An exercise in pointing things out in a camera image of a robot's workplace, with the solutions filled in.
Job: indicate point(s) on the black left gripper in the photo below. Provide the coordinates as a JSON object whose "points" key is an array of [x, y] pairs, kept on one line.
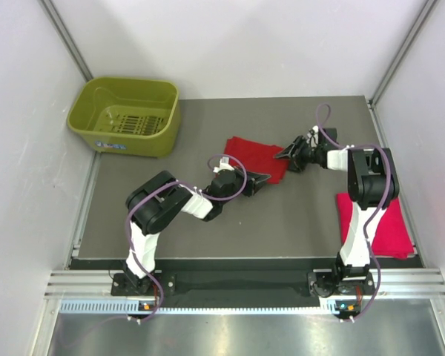
{"points": [[254, 182]]}

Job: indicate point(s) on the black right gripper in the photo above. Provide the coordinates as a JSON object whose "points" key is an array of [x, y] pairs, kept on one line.
{"points": [[296, 163]]}

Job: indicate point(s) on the red t shirt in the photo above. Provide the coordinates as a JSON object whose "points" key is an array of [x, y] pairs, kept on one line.
{"points": [[258, 158]]}

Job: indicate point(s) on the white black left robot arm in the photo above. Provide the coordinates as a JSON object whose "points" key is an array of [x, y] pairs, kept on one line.
{"points": [[155, 204]]}

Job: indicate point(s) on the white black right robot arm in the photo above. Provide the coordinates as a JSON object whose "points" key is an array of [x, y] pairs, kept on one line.
{"points": [[371, 184]]}

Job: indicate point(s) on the folded pink t shirt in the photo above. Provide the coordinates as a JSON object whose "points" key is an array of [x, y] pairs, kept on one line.
{"points": [[391, 237]]}

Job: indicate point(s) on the olive green plastic basket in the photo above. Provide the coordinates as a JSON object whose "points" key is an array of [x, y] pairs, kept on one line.
{"points": [[122, 115]]}

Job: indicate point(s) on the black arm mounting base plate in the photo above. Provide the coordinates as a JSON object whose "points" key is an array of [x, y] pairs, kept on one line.
{"points": [[231, 282]]}

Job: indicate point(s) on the aluminium frame rail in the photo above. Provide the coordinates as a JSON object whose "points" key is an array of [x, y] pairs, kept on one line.
{"points": [[396, 283]]}

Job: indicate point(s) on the slotted grey cable duct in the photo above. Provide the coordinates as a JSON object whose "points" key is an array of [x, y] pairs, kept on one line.
{"points": [[144, 307]]}

